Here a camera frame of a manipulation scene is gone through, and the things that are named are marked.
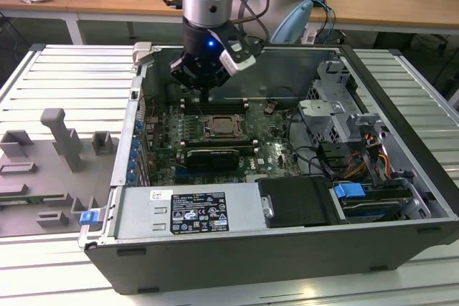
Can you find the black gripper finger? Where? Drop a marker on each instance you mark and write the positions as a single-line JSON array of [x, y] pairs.
[[221, 77], [183, 71]]

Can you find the silver green CPU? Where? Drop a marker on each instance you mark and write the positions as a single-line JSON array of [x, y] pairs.
[[222, 126]]

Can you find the black RAM slot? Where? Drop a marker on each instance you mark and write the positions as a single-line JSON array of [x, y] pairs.
[[222, 143], [229, 102], [229, 108], [222, 140], [229, 105], [229, 111], [222, 148]]

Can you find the CPU socket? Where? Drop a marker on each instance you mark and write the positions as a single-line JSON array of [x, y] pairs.
[[204, 125]]

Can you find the grey case latch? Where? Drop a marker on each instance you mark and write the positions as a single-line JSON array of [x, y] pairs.
[[141, 53]]

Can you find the round coin battery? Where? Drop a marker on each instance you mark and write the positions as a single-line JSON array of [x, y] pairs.
[[269, 107]]

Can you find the blue card clip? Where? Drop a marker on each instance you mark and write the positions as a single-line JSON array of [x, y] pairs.
[[138, 126], [133, 167], [136, 145], [135, 156]]

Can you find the black graphics card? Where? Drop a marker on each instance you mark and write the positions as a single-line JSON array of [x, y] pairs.
[[211, 159]]

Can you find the green motherboard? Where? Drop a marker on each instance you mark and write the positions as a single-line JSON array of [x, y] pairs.
[[276, 155]]

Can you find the white plug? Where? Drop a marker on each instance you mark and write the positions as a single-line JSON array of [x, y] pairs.
[[310, 38]]

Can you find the silver finned heatsink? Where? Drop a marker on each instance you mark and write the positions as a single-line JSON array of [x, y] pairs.
[[250, 178]]

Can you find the perforated metal drive cage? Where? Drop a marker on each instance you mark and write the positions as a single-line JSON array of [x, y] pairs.
[[322, 112]]

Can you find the black plastic shroud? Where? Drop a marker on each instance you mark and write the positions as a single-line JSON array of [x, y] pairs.
[[297, 202]]

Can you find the silver power supply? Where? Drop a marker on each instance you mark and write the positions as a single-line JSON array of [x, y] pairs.
[[143, 213]]

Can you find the blue disk carrier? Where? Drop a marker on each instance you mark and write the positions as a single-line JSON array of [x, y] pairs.
[[348, 190]]

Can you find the blue case latch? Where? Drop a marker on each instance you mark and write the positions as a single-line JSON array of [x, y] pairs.
[[89, 218]]

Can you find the grey parts rack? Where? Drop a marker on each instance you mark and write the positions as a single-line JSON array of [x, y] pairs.
[[43, 177]]

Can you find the grey PC case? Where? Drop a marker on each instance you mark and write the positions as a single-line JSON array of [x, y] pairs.
[[215, 259]]

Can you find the green RAM stick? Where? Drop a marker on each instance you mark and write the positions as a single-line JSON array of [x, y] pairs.
[[32, 198]]

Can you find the hard disk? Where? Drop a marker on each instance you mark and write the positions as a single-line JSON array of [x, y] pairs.
[[369, 209]]

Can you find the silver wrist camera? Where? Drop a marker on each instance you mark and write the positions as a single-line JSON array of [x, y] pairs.
[[235, 64]]

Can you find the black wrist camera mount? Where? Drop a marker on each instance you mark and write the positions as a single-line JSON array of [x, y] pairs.
[[229, 37]]

